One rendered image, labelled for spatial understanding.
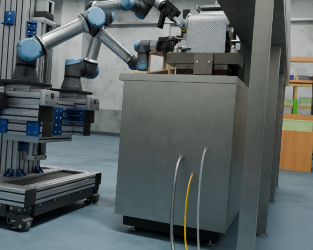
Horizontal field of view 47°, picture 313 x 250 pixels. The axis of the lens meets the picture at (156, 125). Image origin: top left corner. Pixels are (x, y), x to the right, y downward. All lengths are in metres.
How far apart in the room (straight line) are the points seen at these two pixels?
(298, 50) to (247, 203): 10.05
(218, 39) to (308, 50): 9.16
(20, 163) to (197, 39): 1.37
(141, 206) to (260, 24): 1.16
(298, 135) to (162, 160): 4.40
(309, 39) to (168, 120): 9.62
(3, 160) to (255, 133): 1.70
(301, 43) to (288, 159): 5.72
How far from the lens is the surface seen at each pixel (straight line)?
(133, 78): 2.03
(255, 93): 1.33
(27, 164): 2.55
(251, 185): 1.34
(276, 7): 1.61
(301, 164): 6.20
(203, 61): 1.95
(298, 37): 11.35
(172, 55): 2.03
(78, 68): 2.63
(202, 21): 2.24
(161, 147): 1.95
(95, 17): 2.18
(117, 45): 2.36
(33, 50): 2.08
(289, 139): 6.16
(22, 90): 2.18
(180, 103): 1.91
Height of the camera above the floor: 0.65
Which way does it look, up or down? 1 degrees down
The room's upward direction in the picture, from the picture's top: 4 degrees clockwise
